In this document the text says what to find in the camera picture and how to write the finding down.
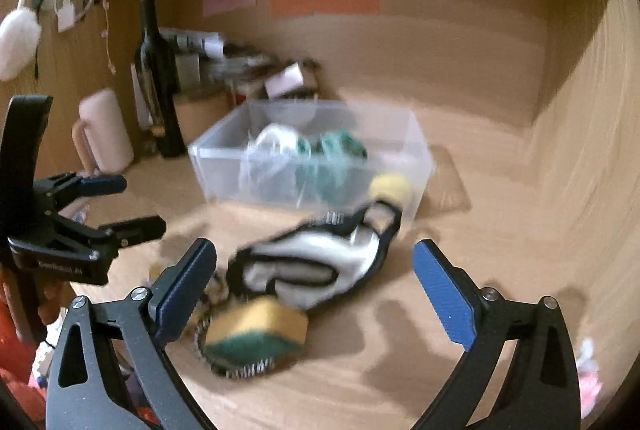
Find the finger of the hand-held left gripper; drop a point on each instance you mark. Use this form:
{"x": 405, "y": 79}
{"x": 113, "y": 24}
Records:
{"x": 95, "y": 186}
{"x": 137, "y": 230}

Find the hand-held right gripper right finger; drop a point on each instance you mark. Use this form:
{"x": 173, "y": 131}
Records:
{"x": 445, "y": 296}

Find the red cloth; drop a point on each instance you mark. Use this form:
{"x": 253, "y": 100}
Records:
{"x": 15, "y": 360}

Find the pink mug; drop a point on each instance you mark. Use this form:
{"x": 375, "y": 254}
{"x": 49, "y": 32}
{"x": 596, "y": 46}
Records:
{"x": 107, "y": 135}

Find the brown cardboard box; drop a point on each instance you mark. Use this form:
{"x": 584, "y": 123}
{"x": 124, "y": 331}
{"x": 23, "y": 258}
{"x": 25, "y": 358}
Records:
{"x": 200, "y": 115}

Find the yellow and green sponge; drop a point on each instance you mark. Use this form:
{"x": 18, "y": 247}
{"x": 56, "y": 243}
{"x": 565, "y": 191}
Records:
{"x": 260, "y": 325}

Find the pink fluffy toy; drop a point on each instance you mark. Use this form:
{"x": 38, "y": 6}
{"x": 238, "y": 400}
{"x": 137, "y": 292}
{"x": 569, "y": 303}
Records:
{"x": 589, "y": 380}

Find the orange paper sheet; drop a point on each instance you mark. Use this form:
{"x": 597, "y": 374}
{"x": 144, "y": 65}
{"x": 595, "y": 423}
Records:
{"x": 325, "y": 1}

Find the white cloth with black trim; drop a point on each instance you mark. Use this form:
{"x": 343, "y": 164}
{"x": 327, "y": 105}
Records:
{"x": 310, "y": 255}

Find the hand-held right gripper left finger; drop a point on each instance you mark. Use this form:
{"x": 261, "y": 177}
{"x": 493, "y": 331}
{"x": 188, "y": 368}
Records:
{"x": 184, "y": 291}

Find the dark wine bottle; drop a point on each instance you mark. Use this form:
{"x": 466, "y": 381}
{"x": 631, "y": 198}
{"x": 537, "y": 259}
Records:
{"x": 159, "y": 75}

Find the person's left hand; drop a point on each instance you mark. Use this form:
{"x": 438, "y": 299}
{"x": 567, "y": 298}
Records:
{"x": 55, "y": 302}

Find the small white box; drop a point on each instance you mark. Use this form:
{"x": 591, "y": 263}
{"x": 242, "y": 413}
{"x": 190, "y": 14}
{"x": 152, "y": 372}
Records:
{"x": 284, "y": 80}

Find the yellow round sponge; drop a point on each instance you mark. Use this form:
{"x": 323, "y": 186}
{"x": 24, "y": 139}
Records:
{"x": 392, "y": 189}

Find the white mesh scrubber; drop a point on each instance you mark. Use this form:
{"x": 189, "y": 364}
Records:
{"x": 272, "y": 145}

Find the clear plastic storage box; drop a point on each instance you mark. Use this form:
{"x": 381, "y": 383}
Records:
{"x": 225, "y": 160}

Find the green white items in bin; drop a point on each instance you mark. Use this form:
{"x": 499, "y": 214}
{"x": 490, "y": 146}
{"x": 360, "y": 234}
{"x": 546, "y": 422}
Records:
{"x": 330, "y": 160}

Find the white fluffy pompom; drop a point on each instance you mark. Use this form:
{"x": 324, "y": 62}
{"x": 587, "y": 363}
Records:
{"x": 17, "y": 42}

